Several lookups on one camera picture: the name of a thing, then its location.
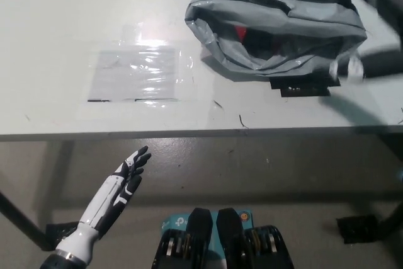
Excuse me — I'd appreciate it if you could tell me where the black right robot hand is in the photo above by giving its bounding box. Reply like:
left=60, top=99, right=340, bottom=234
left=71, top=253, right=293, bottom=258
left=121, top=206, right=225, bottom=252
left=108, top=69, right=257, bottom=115
left=328, top=0, right=403, bottom=80

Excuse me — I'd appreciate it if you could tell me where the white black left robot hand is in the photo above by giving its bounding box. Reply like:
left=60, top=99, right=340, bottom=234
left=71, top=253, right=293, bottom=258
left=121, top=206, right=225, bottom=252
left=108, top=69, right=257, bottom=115
left=55, top=145, right=152, bottom=263

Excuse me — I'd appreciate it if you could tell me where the grey plastic bag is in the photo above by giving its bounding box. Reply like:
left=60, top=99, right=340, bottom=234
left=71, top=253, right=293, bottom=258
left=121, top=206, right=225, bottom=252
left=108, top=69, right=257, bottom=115
left=184, top=0, right=368, bottom=83

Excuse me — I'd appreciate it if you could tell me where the black table leg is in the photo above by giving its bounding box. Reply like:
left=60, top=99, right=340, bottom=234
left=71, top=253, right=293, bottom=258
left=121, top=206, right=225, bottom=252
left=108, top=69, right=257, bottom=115
left=0, top=192, right=54, bottom=250

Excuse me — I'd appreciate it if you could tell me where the left black robot torso block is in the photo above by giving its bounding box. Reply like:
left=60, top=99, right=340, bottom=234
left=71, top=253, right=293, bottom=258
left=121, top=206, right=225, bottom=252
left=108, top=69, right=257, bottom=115
left=152, top=207, right=215, bottom=269

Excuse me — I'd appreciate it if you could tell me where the black robot torso block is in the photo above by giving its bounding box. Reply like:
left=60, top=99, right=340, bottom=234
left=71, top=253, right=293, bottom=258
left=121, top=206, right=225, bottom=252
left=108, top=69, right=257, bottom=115
left=216, top=207, right=296, bottom=269
left=152, top=207, right=215, bottom=269

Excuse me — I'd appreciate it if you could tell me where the grey sheet under clear tape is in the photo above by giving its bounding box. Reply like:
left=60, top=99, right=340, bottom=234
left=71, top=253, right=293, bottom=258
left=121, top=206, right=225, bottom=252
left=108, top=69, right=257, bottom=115
left=86, top=38, right=195, bottom=103

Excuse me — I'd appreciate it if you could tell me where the right black robot torso block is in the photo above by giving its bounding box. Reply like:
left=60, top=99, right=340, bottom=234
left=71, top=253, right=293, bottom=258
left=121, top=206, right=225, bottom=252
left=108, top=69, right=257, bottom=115
left=216, top=207, right=296, bottom=269

